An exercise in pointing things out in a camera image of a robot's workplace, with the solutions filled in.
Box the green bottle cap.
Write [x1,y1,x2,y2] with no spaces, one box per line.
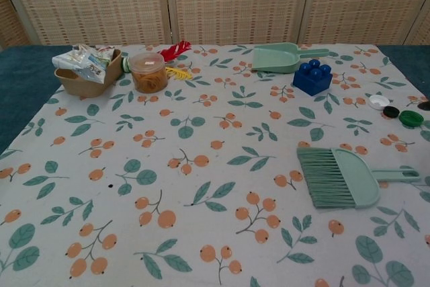
[398,110,425,129]

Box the white bottle cap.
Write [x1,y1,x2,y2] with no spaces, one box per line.
[368,94,390,110]

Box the teal green cleaning brush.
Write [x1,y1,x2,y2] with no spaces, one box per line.
[296,147,422,210]

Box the blue toy building block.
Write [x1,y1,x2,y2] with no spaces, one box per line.
[292,59,334,97]

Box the mint green dustpan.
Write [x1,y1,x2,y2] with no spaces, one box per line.
[251,42,338,75]

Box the floral fruit print tablecloth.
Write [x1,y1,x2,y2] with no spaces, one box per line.
[0,44,430,287]

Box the woven bamboo folding screen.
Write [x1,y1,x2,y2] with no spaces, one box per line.
[0,0,430,46]

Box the red feather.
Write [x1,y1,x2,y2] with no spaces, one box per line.
[157,40,191,63]

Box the clear jar of rubber bands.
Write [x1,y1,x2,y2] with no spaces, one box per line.
[128,52,168,93]

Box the brown paper box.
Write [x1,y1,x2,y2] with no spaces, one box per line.
[54,48,122,97]

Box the crumpled snack bag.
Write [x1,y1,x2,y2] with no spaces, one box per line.
[52,44,114,85]

